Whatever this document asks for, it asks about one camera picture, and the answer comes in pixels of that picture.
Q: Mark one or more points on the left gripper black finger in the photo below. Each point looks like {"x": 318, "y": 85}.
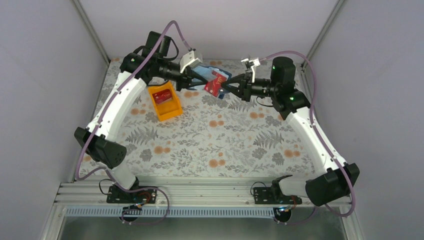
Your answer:
{"x": 196, "y": 78}
{"x": 193, "y": 86}

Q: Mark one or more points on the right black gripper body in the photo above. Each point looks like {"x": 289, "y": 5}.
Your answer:
{"x": 246, "y": 88}

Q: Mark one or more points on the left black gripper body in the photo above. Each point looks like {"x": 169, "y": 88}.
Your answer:
{"x": 184, "y": 78}

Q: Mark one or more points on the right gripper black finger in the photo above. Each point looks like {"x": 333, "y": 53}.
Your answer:
{"x": 234, "y": 82}
{"x": 231, "y": 89}

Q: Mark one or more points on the blue card holder wallet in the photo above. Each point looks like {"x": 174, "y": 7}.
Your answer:
{"x": 205, "y": 71}

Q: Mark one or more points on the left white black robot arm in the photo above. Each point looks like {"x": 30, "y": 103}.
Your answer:
{"x": 138, "y": 68}

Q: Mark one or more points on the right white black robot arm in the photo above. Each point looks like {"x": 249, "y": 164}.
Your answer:
{"x": 334, "y": 178}

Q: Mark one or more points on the orange plastic bin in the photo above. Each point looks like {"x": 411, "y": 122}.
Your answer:
{"x": 168, "y": 109}

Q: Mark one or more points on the floral patterned table mat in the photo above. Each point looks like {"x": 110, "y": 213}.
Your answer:
{"x": 213, "y": 137}

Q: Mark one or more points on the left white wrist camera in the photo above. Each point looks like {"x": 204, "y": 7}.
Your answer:
{"x": 191, "y": 59}

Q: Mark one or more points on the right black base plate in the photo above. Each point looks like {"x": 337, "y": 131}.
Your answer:
{"x": 269, "y": 196}

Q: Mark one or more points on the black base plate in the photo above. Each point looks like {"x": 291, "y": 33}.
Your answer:
{"x": 117, "y": 196}
{"x": 269, "y": 196}

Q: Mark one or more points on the aluminium mounting rail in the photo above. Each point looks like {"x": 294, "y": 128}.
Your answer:
{"x": 181, "y": 191}

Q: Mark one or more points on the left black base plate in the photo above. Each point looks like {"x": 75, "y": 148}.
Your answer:
{"x": 117, "y": 196}

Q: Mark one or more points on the grey slotted cable duct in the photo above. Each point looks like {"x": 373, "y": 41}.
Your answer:
{"x": 173, "y": 212}

